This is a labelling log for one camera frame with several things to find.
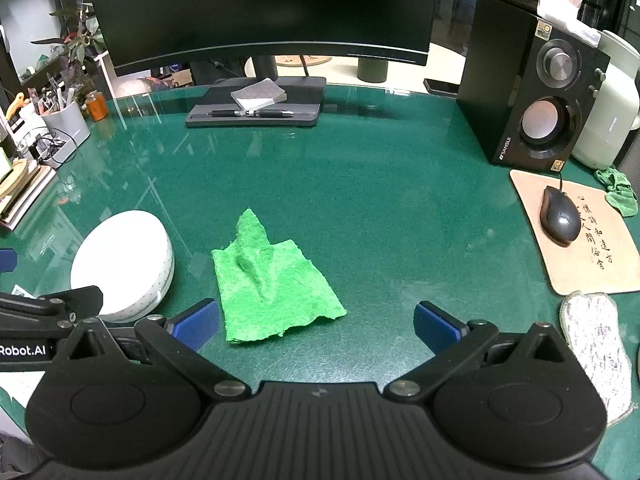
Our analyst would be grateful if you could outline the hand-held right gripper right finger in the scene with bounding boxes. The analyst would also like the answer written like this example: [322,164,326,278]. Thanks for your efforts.
[384,301,583,401]

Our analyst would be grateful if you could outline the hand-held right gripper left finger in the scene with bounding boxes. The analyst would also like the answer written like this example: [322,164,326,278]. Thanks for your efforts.
[50,298,252,402]

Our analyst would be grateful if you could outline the white bowl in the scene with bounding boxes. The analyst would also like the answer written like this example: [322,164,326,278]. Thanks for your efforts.
[70,210,175,323]

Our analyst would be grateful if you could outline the bright green cloth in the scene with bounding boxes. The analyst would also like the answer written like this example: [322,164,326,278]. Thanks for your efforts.
[210,207,348,345]

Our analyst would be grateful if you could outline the white paper sheet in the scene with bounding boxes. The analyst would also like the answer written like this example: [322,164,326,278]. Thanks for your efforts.
[0,370,36,408]

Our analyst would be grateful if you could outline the stack of books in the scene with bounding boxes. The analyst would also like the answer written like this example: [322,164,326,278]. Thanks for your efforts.
[0,157,57,233]

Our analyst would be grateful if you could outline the white charger box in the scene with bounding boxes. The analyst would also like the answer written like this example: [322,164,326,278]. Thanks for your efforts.
[12,112,66,168]

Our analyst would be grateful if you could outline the beige mouse pad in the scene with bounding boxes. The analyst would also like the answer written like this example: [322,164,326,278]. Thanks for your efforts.
[509,167,640,297]

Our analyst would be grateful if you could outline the grey desk organizer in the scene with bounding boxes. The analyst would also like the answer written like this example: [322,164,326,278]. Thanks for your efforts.
[37,87,92,148]

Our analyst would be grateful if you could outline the grey white rag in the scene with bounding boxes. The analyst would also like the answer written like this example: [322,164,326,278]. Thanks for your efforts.
[559,291,635,428]

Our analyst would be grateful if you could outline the black computer mouse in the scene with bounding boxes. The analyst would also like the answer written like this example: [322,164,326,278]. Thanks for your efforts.
[539,185,583,247]

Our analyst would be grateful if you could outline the orange jar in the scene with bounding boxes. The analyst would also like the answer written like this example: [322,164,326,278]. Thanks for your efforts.
[85,91,108,122]

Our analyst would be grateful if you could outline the black pen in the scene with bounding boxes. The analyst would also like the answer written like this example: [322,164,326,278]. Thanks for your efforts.
[209,108,296,119]

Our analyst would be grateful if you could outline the small green rag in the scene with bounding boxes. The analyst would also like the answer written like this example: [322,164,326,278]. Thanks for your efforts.
[594,166,638,218]

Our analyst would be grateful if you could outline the potted plant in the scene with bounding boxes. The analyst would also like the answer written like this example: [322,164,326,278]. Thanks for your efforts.
[32,2,108,96]

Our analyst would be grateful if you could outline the grey notepad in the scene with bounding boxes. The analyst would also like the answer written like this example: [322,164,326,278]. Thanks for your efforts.
[231,78,288,110]

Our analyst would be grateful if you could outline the black phone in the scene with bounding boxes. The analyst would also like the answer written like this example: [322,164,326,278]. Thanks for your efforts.
[423,78,460,97]

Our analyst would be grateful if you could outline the black speaker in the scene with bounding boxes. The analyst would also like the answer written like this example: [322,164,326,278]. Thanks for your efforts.
[456,0,612,167]

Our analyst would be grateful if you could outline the black monitor stand base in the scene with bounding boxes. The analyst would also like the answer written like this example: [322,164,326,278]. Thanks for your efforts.
[185,76,327,128]

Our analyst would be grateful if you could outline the olive cylinder container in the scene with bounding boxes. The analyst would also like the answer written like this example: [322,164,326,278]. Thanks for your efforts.
[357,56,389,84]

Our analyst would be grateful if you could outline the pale green humidifier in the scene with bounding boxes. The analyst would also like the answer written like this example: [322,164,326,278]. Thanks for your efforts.
[571,30,640,171]

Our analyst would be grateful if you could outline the black curved monitor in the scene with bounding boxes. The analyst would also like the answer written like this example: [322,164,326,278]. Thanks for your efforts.
[80,0,442,77]

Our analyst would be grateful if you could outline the clear plastic bag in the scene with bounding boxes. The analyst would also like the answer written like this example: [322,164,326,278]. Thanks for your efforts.
[536,0,601,43]

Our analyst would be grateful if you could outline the orange handled scissors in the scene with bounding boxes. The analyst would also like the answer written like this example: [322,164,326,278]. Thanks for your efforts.
[5,92,32,120]

